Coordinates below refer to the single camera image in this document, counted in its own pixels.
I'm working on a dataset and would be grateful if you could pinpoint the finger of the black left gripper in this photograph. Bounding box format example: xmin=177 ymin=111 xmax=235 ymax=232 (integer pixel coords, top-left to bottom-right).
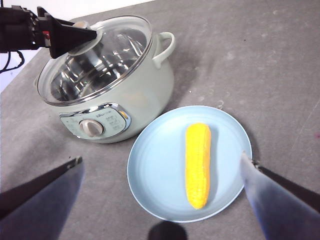
xmin=48 ymin=16 xmax=99 ymax=60
xmin=37 ymin=6 xmax=76 ymax=27

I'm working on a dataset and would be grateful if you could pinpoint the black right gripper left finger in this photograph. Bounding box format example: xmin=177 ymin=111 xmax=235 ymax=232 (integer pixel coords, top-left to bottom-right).
xmin=0 ymin=156 xmax=85 ymax=240

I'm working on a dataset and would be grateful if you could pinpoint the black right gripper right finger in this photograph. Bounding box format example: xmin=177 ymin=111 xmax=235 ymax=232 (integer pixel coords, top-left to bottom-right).
xmin=239 ymin=150 xmax=320 ymax=240

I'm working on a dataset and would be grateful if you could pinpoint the glass lid with green knob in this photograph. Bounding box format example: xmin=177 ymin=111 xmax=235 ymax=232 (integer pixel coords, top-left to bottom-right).
xmin=36 ymin=15 xmax=153 ymax=107

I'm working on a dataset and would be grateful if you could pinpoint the yellow corn cob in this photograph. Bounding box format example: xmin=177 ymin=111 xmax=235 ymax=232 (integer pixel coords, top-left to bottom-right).
xmin=184 ymin=123 xmax=212 ymax=210

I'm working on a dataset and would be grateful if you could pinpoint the pale green electric steamer pot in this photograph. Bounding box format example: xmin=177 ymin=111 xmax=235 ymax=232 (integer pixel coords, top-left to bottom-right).
xmin=34 ymin=31 xmax=176 ymax=145

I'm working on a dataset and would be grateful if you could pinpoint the light blue round plate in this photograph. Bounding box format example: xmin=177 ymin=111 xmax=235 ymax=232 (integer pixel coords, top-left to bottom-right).
xmin=126 ymin=105 xmax=253 ymax=224

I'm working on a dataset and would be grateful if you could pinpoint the black cable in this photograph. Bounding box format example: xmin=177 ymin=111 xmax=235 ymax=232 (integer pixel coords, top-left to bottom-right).
xmin=0 ymin=49 xmax=26 ymax=75

